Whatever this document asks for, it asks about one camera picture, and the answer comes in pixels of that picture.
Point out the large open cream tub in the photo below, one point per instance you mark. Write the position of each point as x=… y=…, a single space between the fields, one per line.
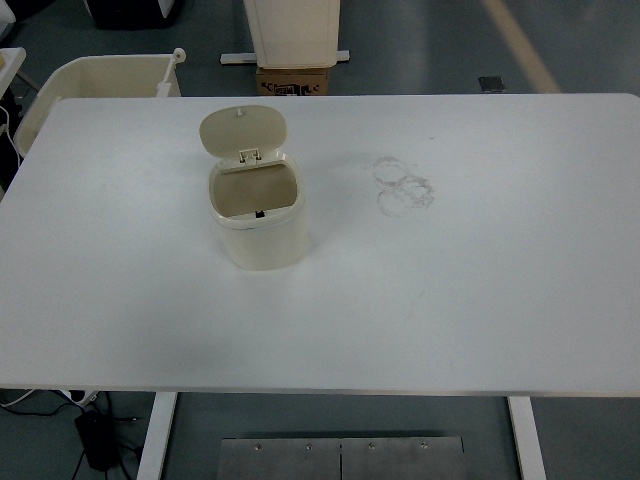
x=100 y=75

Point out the small cream trash bin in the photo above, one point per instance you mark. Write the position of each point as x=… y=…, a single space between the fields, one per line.
x=262 y=240

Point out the silver metal floor bar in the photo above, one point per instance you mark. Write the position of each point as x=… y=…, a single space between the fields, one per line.
x=235 y=57

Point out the small grey floor plate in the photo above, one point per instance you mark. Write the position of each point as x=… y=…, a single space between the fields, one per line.
x=490 y=83

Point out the white power strip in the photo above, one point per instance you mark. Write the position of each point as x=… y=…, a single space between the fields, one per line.
x=85 y=396

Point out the brown cardboard box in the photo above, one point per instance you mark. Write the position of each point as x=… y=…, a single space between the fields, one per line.
x=292 y=80

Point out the white table leg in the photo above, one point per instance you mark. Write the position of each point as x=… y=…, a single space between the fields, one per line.
x=527 y=440
x=156 y=440

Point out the black power adapter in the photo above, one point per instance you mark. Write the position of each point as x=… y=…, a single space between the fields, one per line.
x=95 y=440

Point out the white side table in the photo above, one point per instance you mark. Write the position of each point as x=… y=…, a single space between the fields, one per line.
x=11 y=62

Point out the grey metal plate with screws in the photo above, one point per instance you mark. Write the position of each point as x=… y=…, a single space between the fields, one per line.
x=400 y=460

